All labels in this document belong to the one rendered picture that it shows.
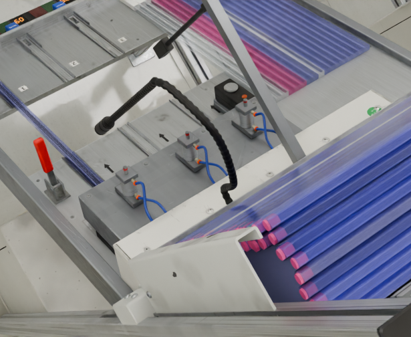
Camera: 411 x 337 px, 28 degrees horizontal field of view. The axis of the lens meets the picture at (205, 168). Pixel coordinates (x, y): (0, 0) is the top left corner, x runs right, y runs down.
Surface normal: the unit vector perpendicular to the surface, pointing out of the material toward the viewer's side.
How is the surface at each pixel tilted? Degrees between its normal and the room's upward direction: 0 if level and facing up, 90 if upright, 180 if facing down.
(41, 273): 0
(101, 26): 45
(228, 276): 90
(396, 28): 90
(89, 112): 0
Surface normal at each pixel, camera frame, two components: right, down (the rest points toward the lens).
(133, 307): 0.36, -0.17
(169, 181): -0.10, -0.73
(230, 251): -0.80, 0.47
